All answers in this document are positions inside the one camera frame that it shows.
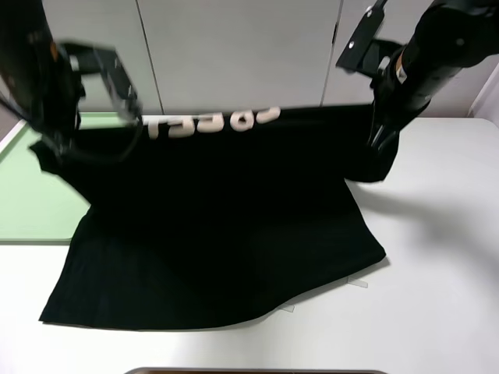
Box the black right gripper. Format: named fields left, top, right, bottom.
left=367, top=76, right=419, bottom=150

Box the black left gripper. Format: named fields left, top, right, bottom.
left=30, top=104, right=84, bottom=164

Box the black short sleeve t-shirt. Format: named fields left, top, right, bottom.
left=31, top=104, right=398, bottom=330

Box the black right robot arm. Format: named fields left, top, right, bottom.
left=369, top=1, right=498, bottom=151

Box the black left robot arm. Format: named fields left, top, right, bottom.
left=1, top=1, right=85, bottom=160

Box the light green plastic tray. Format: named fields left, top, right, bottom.
left=0, top=111, right=136, bottom=246

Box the black cabinet door hinge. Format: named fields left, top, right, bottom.
left=331, top=22, right=338, bottom=46

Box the clear tape piece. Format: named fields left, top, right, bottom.
left=278, top=303, right=296, bottom=313
left=347, top=277, right=369, bottom=288

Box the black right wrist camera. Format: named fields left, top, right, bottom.
left=335, top=0, right=402, bottom=78

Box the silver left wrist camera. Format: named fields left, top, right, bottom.
left=60, top=41, right=142, bottom=125

